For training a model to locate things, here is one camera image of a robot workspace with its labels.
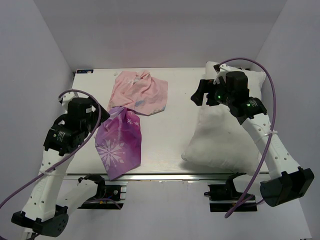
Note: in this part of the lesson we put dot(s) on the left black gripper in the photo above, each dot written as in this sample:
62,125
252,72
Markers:
94,114

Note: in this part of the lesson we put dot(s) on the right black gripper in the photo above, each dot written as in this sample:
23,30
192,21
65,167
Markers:
205,86

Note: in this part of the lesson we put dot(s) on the pink and purple Frozen pillowcase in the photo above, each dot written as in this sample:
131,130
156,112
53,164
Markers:
118,140

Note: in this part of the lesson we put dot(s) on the white pillow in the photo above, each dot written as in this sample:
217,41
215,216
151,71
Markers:
220,142

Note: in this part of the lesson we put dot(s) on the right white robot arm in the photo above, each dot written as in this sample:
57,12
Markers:
287,179

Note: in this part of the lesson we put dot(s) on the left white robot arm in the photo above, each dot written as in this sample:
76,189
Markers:
44,212

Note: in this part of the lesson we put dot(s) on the blue label sticker left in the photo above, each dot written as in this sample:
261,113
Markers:
84,71

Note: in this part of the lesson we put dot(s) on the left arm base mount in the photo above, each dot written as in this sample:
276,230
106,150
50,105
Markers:
107,196

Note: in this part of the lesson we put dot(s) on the aluminium table front rail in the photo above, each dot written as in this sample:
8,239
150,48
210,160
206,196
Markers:
174,177

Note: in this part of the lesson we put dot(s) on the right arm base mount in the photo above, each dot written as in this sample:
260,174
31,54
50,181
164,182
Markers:
222,193

